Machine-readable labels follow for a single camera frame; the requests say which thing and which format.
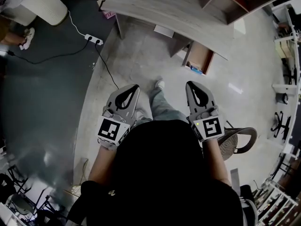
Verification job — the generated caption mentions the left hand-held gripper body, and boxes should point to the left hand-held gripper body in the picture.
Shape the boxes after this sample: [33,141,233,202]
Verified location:
[95,101,137,151]

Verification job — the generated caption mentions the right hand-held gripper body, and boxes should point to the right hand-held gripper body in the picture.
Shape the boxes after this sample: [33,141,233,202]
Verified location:
[187,104,224,142]

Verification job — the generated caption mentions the brown wooden drawer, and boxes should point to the brown wooden drawer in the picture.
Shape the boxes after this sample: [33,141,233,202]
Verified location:
[181,40,215,76]

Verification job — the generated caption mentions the person's left forearm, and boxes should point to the person's left forearm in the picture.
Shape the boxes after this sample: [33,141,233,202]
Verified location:
[87,144,119,186]

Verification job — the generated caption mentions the person's right forearm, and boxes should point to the person's right forearm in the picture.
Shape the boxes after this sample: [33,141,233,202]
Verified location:
[201,137,232,186]

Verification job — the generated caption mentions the person's left shoe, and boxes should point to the person's left shoe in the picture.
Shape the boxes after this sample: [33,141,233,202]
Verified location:
[133,108,146,121]

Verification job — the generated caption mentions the person's grey jeans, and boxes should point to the person's grey jeans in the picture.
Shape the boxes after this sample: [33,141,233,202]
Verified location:
[135,88,189,127]

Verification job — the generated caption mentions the dark woven chair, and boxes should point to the dark woven chair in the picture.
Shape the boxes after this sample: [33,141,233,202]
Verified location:
[216,120,258,162]

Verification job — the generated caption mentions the white power strip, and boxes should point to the white power strip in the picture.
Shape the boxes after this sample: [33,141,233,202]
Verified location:
[84,33,104,46]

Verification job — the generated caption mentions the person's black top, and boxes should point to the person's black top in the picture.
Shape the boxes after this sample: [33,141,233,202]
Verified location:
[67,120,243,226]

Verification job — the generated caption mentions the black office chair base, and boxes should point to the black office chair base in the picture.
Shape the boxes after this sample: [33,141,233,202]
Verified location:
[269,111,293,140]

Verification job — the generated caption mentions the pink packet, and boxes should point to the pink packet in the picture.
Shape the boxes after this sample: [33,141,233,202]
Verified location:
[102,10,116,20]

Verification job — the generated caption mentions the white workbench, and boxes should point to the white workbench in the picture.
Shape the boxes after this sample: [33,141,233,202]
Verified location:
[271,3,301,154]

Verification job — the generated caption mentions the grey wooden desk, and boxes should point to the grey wooden desk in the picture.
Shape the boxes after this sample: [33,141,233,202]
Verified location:
[97,0,236,61]

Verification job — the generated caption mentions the wooden shelf unit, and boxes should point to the wooden shelf unit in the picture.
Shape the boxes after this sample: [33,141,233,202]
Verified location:
[201,0,281,26]

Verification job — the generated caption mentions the white metal rack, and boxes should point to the white metal rack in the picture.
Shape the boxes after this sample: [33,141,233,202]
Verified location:
[252,177,300,226]

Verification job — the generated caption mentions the white ribbed bin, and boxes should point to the white ribbed bin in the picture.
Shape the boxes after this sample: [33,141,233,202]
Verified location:
[9,0,69,27]

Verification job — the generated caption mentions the black power cable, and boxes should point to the black power cable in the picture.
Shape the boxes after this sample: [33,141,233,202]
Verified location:
[95,43,120,90]
[7,38,91,65]

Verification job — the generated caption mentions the white power cable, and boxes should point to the white power cable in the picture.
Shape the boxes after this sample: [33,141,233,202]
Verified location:
[67,10,87,38]

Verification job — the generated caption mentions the grey shoulder strap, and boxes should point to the grey shoulder strap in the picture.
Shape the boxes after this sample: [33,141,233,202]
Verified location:
[238,195,259,226]

